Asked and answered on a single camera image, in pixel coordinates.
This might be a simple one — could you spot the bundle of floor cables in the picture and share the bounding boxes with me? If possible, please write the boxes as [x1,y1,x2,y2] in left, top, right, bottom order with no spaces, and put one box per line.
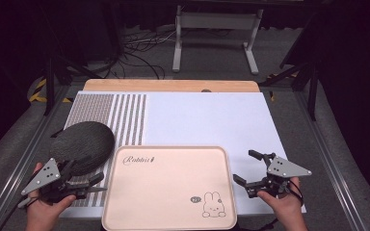
[86,27,178,81]

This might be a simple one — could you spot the person's right hand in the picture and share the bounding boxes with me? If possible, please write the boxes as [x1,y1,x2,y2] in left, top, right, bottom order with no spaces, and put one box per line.
[257,176,305,224]

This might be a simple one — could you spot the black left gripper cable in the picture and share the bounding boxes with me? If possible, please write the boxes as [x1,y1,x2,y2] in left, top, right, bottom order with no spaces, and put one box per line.
[0,179,41,231]

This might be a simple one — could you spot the black metal stand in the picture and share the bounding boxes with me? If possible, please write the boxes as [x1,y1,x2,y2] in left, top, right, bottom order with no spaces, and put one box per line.
[42,56,104,117]
[259,59,320,122]

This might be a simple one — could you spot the person's left hand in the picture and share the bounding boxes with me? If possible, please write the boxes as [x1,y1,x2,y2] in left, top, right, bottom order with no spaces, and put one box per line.
[26,162,78,226]

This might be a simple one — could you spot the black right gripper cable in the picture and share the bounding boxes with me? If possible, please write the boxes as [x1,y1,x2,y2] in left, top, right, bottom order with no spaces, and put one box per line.
[288,178,304,207]

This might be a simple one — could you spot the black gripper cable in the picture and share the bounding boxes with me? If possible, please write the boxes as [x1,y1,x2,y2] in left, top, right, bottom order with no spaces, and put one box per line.
[288,178,304,207]
[0,179,41,231]

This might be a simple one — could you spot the white metal stand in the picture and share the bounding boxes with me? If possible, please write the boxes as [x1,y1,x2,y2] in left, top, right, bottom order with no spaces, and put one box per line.
[172,4,265,76]

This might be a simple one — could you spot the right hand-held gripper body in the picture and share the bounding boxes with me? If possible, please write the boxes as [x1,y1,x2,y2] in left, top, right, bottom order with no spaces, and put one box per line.
[253,153,313,197]

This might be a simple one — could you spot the aluminium rail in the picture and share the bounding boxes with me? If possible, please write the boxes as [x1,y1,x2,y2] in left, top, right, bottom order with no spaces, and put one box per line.
[293,90,369,231]
[0,86,75,231]

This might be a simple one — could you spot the white mat with grey stripes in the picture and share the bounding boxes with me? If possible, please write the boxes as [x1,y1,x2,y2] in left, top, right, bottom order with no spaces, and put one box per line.
[59,90,307,219]

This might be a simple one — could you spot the pink tray with rabbit print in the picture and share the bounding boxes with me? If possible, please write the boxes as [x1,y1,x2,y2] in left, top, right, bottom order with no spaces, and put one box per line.
[100,144,239,231]

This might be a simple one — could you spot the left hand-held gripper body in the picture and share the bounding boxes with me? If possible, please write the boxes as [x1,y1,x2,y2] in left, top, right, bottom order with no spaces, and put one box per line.
[20,158,90,204]

